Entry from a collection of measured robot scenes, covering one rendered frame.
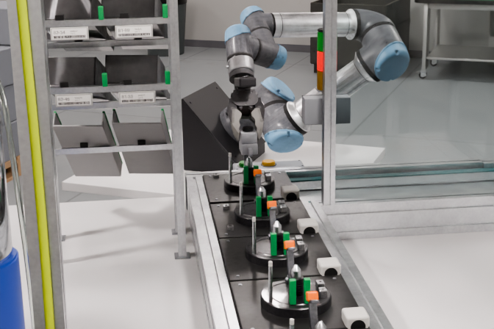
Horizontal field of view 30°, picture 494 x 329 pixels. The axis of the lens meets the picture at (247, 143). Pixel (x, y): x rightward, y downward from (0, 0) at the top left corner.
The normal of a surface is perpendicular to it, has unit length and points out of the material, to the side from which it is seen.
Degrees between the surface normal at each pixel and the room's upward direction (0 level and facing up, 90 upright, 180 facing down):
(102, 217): 0
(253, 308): 0
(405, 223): 90
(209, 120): 48
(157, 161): 135
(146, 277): 0
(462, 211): 90
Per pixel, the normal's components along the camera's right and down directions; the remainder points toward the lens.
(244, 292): -0.01, -0.96
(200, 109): 0.68, -0.59
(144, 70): -0.05, -0.16
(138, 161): -0.03, 0.87
